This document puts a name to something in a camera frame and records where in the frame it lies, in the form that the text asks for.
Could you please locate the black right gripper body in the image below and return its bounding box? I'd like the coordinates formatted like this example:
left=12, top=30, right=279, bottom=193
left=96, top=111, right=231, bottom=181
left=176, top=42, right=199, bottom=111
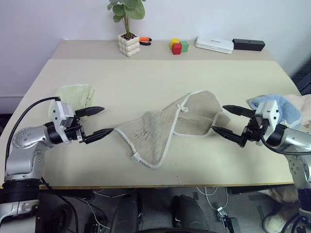
left=241, top=113, right=270, bottom=148

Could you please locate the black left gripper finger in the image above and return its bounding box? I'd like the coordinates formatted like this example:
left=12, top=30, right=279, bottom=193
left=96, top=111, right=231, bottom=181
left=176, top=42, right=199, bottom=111
left=74, top=105, right=106, bottom=118
left=83, top=128, right=115, bottom=145

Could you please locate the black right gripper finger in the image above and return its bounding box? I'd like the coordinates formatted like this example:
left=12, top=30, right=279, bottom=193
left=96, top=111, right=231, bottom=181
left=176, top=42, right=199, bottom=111
left=210, top=125, right=244, bottom=148
left=222, top=104, right=256, bottom=118

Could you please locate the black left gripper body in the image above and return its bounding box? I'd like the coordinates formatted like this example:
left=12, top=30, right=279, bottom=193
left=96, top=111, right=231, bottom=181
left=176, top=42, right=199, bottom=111
left=64, top=116, right=88, bottom=144

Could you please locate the beige towel with white trim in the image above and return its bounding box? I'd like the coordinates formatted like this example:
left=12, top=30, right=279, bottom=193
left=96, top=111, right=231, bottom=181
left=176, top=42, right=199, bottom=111
left=114, top=90, right=232, bottom=170

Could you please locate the light green folded towel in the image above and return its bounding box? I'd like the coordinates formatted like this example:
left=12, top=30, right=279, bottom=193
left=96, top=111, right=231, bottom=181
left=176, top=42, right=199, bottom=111
left=48, top=83, right=97, bottom=122

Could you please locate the light blue folded towel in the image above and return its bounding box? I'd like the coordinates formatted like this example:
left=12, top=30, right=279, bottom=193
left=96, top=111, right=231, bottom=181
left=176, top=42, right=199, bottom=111
left=248, top=93, right=303, bottom=130

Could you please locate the long black box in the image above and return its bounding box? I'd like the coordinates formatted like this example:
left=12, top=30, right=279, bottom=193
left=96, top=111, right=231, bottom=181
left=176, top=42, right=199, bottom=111
left=232, top=38, right=266, bottom=52

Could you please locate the dark ribbed object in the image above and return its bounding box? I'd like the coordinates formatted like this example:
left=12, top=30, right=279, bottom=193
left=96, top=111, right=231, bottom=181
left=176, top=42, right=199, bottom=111
left=291, top=60, right=311, bottom=96

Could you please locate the flat white box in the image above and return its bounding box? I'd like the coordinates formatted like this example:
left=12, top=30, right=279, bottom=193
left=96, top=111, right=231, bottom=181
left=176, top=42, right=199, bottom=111
left=194, top=35, right=235, bottom=55

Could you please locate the cream bubble plant pot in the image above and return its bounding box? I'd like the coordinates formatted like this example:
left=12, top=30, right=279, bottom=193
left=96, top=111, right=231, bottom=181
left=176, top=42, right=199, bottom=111
left=118, top=33, right=141, bottom=58

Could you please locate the metal caster wheel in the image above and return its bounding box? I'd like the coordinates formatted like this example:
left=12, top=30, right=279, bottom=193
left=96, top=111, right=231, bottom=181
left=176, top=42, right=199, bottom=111
left=214, top=205, right=241, bottom=233

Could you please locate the dark rounded shape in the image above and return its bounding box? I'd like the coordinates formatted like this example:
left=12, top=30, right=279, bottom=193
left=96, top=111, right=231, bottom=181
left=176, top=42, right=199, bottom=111
left=171, top=194, right=210, bottom=233

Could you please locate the orange and black clip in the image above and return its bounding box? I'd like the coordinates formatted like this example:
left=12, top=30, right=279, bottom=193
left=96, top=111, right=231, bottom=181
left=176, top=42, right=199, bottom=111
left=138, top=36, right=154, bottom=47

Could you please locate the white shoe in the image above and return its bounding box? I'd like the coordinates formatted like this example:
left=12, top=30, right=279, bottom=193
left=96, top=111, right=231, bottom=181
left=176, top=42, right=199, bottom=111
left=263, top=210, right=294, bottom=233

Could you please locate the green leafy plant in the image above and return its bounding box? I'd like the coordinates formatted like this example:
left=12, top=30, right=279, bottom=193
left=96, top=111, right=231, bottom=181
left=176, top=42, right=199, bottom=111
left=107, top=0, right=146, bottom=40

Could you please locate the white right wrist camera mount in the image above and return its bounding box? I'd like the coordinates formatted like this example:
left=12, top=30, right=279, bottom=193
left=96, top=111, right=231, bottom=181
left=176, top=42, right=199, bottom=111
left=254, top=100, right=280, bottom=143

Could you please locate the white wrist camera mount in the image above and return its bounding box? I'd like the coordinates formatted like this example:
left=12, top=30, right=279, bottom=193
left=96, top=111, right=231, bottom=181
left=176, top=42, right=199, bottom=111
left=52, top=100, right=75, bottom=144
left=254, top=100, right=280, bottom=143

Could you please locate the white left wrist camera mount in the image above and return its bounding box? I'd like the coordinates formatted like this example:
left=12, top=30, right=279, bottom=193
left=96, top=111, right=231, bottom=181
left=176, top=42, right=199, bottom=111
left=52, top=100, right=75, bottom=144

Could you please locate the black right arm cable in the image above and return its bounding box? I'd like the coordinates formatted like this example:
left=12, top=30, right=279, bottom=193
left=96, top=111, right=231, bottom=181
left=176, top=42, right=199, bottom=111
left=260, top=136, right=311, bottom=155

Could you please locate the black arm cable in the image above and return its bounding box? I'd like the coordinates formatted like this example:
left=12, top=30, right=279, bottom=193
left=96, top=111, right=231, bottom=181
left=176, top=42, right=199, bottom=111
left=260, top=136, right=311, bottom=155
left=6, top=96, right=61, bottom=158

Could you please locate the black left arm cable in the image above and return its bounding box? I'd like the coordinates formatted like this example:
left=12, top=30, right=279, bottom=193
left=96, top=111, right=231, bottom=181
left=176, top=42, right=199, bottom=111
left=6, top=96, right=61, bottom=158

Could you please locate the white cable under table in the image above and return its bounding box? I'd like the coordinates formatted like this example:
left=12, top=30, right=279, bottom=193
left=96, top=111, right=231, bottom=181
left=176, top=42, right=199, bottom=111
left=196, top=186, right=230, bottom=219

